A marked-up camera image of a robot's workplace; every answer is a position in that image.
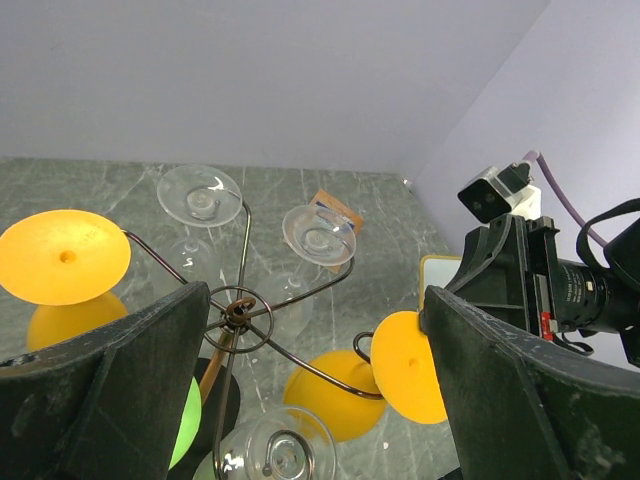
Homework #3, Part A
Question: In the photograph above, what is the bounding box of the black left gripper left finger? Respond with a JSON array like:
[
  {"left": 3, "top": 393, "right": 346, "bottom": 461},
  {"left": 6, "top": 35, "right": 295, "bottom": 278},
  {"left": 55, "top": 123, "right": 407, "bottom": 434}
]
[{"left": 1, "top": 282, "right": 209, "bottom": 479}]

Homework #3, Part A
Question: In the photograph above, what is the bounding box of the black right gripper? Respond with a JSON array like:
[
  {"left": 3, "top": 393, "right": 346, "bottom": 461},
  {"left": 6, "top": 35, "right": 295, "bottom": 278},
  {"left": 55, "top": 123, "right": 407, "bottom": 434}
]
[{"left": 445, "top": 215, "right": 625, "bottom": 340}]

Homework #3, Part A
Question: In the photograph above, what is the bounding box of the clear wine glass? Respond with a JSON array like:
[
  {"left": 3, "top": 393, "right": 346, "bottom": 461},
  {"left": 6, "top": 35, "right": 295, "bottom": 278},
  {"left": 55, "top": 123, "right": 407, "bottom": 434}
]
[
  {"left": 156, "top": 165, "right": 243, "bottom": 280},
  {"left": 219, "top": 406, "right": 337, "bottom": 480},
  {"left": 257, "top": 205, "right": 356, "bottom": 346}
]

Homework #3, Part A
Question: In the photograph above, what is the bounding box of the metal wine glass rack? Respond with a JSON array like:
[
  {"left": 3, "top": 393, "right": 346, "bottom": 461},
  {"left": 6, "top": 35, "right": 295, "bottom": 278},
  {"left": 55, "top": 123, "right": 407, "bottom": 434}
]
[{"left": 119, "top": 199, "right": 386, "bottom": 480}]

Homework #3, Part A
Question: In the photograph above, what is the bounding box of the clear wine glass front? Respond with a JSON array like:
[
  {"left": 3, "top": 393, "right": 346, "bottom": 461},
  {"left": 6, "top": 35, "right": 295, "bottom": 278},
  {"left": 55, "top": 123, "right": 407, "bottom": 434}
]
[{"left": 219, "top": 406, "right": 337, "bottom": 480}]

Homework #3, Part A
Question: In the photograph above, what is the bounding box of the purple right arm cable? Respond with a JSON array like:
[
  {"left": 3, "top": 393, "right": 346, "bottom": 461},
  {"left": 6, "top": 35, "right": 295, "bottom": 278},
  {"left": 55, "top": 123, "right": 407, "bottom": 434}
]
[{"left": 522, "top": 149, "right": 609, "bottom": 249}]

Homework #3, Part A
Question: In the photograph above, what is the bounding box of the orange plastic wine glass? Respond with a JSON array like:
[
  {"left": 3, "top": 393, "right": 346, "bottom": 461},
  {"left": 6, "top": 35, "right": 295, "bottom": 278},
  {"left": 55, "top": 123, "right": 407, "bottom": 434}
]
[{"left": 284, "top": 311, "right": 447, "bottom": 443}]

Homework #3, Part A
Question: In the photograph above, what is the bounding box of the wooden picture coaster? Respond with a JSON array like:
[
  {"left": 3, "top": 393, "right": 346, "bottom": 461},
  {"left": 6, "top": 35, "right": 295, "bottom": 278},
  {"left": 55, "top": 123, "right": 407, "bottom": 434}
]
[{"left": 302, "top": 189, "right": 364, "bottom": 274}]

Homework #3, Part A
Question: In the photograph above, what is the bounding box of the clear wine glass back right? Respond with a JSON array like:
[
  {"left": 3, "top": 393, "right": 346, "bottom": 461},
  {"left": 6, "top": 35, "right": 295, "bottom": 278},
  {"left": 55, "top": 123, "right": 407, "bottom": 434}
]
[{"left": 257, "top": 205, "right": 356, "bottom": 346}]

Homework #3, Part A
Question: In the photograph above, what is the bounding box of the orange wine glass far left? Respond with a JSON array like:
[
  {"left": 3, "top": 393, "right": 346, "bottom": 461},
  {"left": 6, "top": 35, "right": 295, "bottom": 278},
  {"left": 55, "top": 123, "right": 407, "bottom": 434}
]
[{"left": 1, "top": 209, "right": 131, "bottom": 351}]

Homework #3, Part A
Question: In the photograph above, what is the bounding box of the clear wine glass back left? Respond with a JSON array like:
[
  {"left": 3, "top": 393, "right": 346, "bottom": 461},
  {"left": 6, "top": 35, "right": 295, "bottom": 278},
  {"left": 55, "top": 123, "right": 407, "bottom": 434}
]
[{"left": 156, "top": 165, "right": 243, "bottom": 280}]

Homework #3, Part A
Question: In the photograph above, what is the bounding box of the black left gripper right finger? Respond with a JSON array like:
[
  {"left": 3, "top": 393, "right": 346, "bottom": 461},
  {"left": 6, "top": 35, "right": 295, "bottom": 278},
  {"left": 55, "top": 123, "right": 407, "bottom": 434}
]
[{"left": 420, "top": 287, "right": 639, "bottom": 479}]

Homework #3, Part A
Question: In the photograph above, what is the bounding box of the small whiteboard yellow frame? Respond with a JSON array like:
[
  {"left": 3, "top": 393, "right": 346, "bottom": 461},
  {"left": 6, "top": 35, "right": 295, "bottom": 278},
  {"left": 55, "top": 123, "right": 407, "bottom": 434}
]
[{"left": 419, "top": 255, "right": 461, "bottom": 308}]

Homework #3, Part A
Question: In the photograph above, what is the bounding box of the green plastic wine glass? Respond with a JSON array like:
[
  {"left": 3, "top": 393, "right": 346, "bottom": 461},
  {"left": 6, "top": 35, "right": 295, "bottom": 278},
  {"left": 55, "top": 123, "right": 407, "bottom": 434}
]
[{"left": 167, "top": 377, "right": 218, "bottom": 479}]

